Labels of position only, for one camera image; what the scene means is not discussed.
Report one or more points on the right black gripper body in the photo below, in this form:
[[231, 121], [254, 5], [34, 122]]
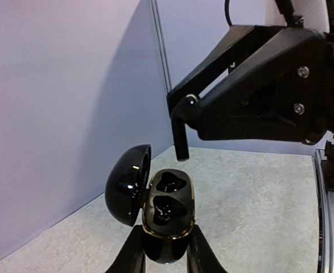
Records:
[[331, 85]]

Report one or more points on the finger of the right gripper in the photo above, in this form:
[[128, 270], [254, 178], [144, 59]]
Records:
[[274, 91], [206, 65]]

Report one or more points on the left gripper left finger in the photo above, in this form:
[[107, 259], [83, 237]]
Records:
[[131, 257]]

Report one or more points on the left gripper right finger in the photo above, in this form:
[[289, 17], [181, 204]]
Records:
[[200, 256]]

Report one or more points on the black earbud charging case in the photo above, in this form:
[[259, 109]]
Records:
[[163, 203]]

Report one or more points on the left aluminium frame post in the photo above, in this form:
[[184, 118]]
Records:
[[161, 46]]

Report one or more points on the aluminium front rail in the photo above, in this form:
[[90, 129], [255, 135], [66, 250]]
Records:
[[326, 217]]

